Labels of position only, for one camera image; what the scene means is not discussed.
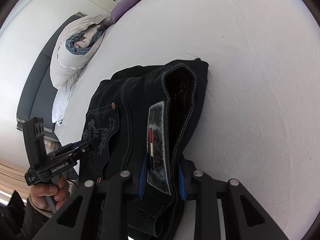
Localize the black denim pants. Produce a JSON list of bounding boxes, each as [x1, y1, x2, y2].
[[79, 59, 208, 239]]

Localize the person's left hand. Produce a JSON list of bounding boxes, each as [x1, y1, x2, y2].
[[29, 173, 70, 213]]

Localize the light blue pillow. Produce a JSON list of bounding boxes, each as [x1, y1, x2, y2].
[[52, 86, 74, 126]]

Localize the grey upholstered headboard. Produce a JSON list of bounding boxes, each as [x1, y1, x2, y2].
[[16, 12, 85, 142]]

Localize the white and blue duvet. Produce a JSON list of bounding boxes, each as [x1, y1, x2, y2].
[[50, 14, 108, 90]]

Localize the white bed mattress sheet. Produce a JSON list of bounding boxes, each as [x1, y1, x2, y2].
[[55, 0, 319, 239]]

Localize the purple pillow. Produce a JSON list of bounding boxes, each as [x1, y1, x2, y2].
[[103, 0, 139, 27]]

